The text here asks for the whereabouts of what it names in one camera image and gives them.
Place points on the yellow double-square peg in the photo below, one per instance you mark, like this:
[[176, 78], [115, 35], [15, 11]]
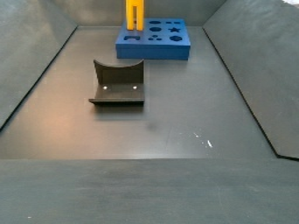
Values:
[[135, 11]]

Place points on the blue shape-sorting block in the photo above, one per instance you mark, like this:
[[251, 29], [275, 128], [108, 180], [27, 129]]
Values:
[[162, 41]]

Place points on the black curved holder bracket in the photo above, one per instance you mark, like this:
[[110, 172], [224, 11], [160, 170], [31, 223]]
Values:
[[120, 84]]

